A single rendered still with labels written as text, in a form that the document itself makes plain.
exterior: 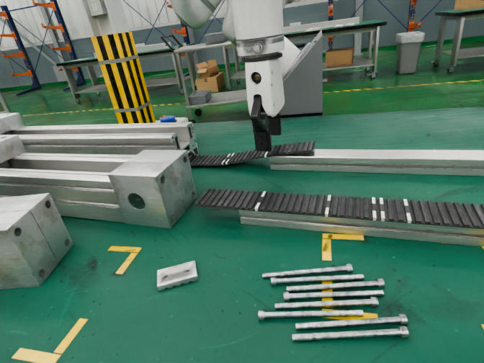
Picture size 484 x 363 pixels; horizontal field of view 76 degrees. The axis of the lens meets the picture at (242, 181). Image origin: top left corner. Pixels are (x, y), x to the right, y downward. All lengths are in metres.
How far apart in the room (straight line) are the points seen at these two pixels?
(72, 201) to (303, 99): 0.68
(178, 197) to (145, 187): 0.06
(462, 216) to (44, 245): 0.55
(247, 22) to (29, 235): 0.45
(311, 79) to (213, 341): 0.78
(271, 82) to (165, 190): 0.25
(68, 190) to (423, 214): 0.55
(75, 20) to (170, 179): 9.94
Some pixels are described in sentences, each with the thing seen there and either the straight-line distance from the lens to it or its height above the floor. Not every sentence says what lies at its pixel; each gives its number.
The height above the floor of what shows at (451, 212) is 0.81.
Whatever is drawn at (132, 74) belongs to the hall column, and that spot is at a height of 0.67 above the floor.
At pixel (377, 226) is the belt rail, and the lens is 0.46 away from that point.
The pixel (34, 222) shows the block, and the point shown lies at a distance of 0.50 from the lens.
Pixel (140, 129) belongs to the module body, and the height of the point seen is 0.86.
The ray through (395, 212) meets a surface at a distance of 0.45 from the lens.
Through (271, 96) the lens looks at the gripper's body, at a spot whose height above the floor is 0.94.
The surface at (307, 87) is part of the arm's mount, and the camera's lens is 0.97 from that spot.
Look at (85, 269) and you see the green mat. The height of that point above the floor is 0.78.
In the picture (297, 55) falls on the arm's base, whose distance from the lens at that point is 1.04.
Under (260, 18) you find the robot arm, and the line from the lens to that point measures 0.55.
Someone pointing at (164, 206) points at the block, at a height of 0.82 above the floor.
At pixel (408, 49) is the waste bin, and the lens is 5.51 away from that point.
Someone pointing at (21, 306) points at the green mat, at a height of 0.78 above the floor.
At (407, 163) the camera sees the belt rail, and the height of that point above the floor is 0.80.
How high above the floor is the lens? 1.06
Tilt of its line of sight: 28 degrees down
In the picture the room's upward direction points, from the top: 8 degrees counter-clockwise
